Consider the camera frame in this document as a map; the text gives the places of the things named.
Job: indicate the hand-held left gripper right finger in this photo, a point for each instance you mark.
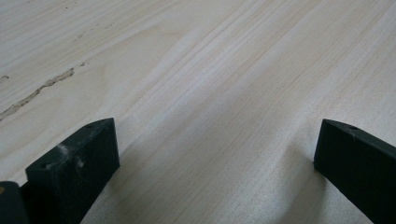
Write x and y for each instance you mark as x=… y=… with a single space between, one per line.
x=358 y=165

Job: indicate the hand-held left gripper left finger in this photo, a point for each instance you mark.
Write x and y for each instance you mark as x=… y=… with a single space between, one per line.
x=71 y=174

